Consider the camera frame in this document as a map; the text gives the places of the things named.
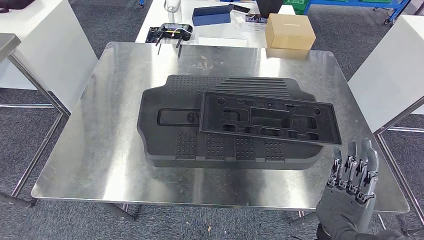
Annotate black upright object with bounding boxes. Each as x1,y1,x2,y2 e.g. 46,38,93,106
256,0,286,19

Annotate white table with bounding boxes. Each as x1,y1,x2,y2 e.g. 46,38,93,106
135,0,296,49

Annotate clear plastic cup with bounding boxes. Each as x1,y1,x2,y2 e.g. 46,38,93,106
163,0,182,23

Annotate black handheld controller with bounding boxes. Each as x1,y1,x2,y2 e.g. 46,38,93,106
145,23,194,49

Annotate dark blue box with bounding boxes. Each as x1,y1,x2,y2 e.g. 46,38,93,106
192,4,235,27

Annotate stainless steel workbench table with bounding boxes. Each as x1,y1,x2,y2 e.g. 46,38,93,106
31,41,411,228

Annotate brown cardboard box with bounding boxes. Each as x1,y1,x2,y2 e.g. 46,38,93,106
264,13,317,51

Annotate blue metal cart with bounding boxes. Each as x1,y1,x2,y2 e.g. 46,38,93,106
303,0,413,25

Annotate black smartphone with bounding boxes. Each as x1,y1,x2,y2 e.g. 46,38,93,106
231,3,252,15

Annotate green bin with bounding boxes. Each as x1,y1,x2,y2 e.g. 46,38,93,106
284,0,311,16

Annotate large black moulded panel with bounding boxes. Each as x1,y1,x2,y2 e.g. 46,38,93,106
136,74,324,171

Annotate printed paper sheets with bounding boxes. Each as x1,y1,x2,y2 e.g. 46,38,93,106
245,14,269,33

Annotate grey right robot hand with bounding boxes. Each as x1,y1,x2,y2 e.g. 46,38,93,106
315,138,380,240

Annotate white panel board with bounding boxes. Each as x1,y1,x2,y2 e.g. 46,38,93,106
347,14,424,133
0,0,99,112

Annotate black plastic plate frame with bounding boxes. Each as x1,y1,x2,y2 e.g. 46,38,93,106
198,90,343,146

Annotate white flat box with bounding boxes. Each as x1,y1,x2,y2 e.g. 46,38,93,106
198,35,249,48

